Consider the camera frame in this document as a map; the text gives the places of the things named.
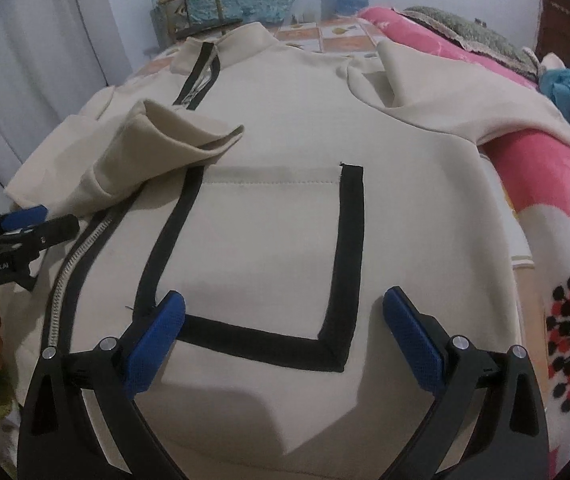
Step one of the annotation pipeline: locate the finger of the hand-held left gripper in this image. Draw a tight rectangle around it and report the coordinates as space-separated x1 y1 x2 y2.
3 204 50 232
11 213 80 252

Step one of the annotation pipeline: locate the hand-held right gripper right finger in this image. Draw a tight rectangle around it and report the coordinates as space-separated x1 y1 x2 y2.
375 286 550 480

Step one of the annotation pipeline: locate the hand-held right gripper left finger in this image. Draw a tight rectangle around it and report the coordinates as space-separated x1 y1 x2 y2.
17 290 200 480

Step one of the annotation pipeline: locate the beige zip jacket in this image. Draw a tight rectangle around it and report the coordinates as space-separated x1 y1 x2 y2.
5 22 570 480

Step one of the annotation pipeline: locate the white curtain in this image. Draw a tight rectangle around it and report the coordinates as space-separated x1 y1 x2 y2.
0 0 136 186

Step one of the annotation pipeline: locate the pink floral blanket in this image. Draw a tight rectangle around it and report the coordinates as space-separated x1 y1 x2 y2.
355 5 570 480

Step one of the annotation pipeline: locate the wooden chair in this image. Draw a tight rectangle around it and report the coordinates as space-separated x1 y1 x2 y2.
155 0 243 46

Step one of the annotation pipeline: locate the white plush toy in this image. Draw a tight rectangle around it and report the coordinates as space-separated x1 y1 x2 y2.
525 47 566 78

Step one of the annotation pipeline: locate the grey-green fringed blanket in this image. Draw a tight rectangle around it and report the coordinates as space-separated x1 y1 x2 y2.
402 6 540 78

